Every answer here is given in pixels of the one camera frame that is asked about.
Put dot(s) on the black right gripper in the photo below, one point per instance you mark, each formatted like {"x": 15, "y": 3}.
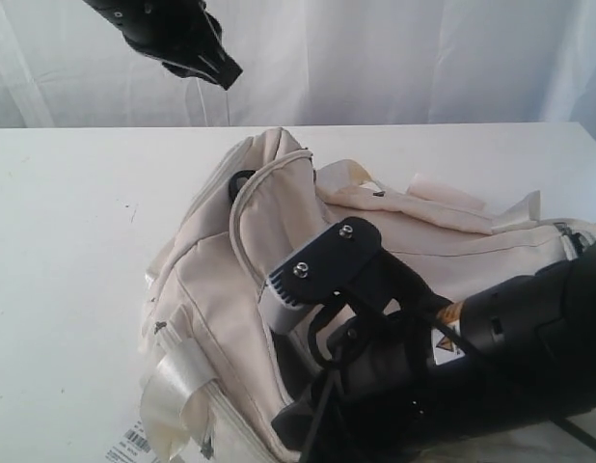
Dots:
{"x": 360, "y": 408}

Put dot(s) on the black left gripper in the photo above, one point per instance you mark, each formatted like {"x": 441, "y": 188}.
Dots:
{"x": 182, "y": 35}

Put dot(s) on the cream fabric duffel bag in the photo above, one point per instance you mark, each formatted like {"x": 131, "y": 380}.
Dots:
{"x": 215, "y": 378}

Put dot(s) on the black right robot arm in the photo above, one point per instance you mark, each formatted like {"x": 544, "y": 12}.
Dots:
{"x": 519, "y": 353}

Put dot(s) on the white background curtain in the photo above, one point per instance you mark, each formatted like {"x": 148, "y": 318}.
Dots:
{"x": 311, "y": 62}

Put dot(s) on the white barcode label tag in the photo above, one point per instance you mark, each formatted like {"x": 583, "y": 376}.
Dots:
{"x": 128, "y": 443}

